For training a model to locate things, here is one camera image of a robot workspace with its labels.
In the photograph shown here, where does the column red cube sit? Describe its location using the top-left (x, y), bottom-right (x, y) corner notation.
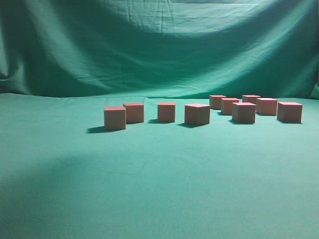
top-left (232, 102), bottom-right (256, 124)
top-left (256, 98), bottom-right (278, 116)
top-left (242, 95), bottom-right (261, 104)
top-left (123, 102), bottom-right (145, 123)
top-left (221, 98), bottom-right (240, 115)
top-left (104, 106), bottom-right (126, 130)
top-left (209, 95), bottom-right (226, 110)
top-left (277, 102), bottom-right (303, 123)
top-left (184, 103), bottom-right (210, 125)

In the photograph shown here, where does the green cloth backdrop and cover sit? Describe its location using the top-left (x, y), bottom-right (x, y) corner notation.
top-left (0, 0), bottom-right (319, 239)

